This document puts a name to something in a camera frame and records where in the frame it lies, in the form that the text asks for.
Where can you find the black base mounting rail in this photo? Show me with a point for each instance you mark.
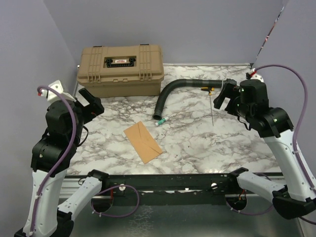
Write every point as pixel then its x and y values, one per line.
pixel 132 199

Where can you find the green white glue stick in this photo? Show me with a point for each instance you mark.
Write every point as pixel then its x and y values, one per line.
pixel 162 121

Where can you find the yellow handled long screwdriver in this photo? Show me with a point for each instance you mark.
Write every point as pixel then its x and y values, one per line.
pixel 209 90

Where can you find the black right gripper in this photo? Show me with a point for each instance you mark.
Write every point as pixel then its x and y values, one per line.
pixel 229 90

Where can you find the tan plastic tool case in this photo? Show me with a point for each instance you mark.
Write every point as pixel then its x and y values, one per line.
pixel 122 71

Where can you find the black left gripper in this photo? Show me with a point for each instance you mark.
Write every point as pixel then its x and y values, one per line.
pixel 95 106

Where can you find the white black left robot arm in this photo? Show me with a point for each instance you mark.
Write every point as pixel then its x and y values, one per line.
pixel 51 156

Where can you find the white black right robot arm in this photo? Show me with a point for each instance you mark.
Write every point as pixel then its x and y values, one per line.
pixel 249 101

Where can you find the brown paper envelope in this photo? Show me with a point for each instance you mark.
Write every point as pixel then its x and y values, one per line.
pixel 142 141

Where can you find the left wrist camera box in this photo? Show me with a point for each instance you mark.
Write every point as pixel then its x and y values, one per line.
pixel 58 91

